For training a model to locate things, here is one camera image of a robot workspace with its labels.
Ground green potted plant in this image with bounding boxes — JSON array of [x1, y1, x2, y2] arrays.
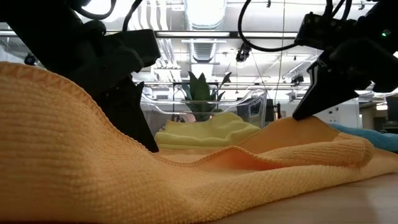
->
[[181, 70, 233, 123]]

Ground clear plastic bin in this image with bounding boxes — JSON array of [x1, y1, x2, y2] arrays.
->
[[139, 88, 269, 150]]

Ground orange microfiber towel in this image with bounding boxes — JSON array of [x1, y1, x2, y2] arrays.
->
[[0, 61, 398, 224]]

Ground yellow microfiber towel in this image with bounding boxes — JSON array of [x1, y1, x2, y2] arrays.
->
[[154, 111, 262, 151]]

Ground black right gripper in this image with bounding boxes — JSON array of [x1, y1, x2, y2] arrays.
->
[[291, 36, 398, 122]]

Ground black computer monitor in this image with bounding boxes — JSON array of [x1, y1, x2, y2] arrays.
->
[[385, 95, 398, 123], [236, 98, 264, 121]]

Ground black ceiling camera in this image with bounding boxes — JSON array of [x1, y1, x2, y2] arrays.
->
[[290, 73, 305, 85], [234, 42, 253, 63], [24, 52, 37, 67]]

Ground black overhead frame beam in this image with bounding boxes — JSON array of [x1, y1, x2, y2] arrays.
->
[[0, 30, 299, 40]]

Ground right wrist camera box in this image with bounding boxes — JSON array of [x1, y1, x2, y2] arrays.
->
[[294, 11, 358, 51]]

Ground teal microfiber towel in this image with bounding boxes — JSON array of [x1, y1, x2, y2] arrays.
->
[[328, 123, 398, 154]]

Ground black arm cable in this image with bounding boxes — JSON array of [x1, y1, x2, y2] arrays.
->
[[74, 0, 118, 21], [237, 0, 300, 53]]

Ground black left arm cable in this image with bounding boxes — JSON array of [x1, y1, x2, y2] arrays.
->
[[74, 0, 118, 21]]

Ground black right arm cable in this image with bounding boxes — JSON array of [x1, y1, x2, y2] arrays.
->
[[237, 0, 300, 53]]

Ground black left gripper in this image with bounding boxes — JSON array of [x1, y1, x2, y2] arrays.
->
[[60, 30, 160, 154]]

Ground black equipment stand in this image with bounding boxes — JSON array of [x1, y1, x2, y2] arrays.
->
[[266, 98, 282, 121]]

